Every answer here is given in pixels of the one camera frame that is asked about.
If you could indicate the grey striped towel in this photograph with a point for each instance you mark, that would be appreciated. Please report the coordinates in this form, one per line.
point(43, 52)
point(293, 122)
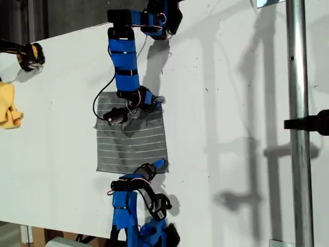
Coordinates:
point(133, 144)

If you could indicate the white table leg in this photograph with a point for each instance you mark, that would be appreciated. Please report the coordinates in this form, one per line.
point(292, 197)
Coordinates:
point(25, 234)

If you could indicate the steel post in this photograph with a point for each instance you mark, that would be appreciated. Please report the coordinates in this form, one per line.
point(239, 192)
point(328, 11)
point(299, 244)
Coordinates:
point(299, 77)

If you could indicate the brown cardboard box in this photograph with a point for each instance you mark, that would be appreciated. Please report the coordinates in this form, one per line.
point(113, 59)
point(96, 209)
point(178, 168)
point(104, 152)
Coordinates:
point(38, 236)

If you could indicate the yellow cloth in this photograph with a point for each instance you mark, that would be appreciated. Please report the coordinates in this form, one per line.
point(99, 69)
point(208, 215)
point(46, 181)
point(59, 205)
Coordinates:
point(7, 108)

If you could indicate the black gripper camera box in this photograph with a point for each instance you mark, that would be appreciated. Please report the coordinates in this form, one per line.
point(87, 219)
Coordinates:
point(160, 205)
point(115, 117)

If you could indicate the black clamp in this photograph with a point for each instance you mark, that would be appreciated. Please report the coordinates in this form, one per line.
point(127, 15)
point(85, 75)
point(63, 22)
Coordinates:
point(308, 123)

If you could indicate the white plastic container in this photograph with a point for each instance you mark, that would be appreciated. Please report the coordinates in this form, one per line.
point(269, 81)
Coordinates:
point(61, 243)

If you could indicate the black yellow power drill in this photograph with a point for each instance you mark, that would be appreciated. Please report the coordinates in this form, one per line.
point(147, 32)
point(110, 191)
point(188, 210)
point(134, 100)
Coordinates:
point(28, 55)

